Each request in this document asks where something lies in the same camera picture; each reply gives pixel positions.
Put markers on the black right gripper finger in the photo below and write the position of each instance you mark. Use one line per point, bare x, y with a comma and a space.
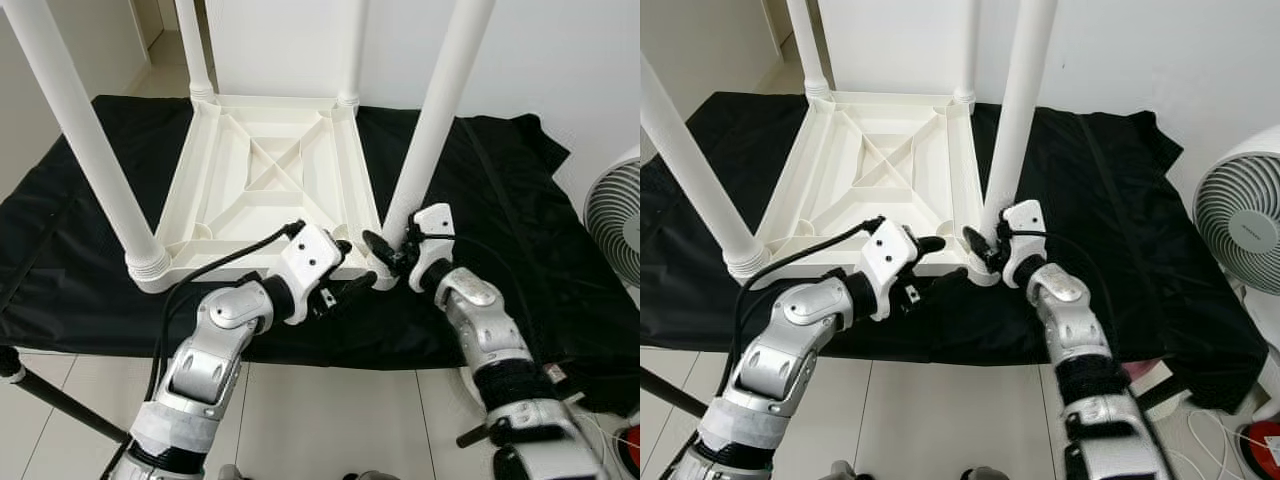
382, 250
980, 246

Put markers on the white plastic table top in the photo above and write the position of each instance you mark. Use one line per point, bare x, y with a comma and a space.
260, 200
860, 195

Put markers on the white plastic table leg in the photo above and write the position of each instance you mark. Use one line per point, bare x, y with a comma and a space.
966, 50
806, 45
1020, 100
435, 110
700, 180
80, 130
192, 45
352, 50

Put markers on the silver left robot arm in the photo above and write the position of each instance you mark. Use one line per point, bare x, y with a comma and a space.
210, 360
790, 355

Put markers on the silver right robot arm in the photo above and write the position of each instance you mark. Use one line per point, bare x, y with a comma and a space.
485, 320
1070, 315

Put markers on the black tablecloth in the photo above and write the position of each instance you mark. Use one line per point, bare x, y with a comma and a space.
540, 260
1150, 260

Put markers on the pink cloth bundle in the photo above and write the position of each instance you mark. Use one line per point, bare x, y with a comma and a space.
1142, 373

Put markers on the grey right robot foot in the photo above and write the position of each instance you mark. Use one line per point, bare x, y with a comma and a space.
985, 475
370, 477

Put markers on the grey robot foot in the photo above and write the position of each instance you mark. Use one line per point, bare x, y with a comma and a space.
985, 475
230, 475
845, 472
370, 477

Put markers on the black metal table leg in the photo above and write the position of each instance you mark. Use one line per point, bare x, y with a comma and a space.
478, 434
60, 400
672, 392

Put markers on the grey left robot foot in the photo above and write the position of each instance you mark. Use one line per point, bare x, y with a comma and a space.
230, 475
845, 472

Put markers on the white round fan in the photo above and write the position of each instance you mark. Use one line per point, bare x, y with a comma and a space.
612, 215
1245, 215

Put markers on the red object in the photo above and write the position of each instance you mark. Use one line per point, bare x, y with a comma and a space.
1262, 447
633, 447

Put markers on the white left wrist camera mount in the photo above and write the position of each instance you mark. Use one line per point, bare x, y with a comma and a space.
888, 252
310, 255

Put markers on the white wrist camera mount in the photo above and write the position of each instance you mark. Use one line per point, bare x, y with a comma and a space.
888, 252
435, 218
1027, 215
310, 255

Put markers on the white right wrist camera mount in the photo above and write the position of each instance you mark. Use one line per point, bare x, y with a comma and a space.
435, 218
1027, 215

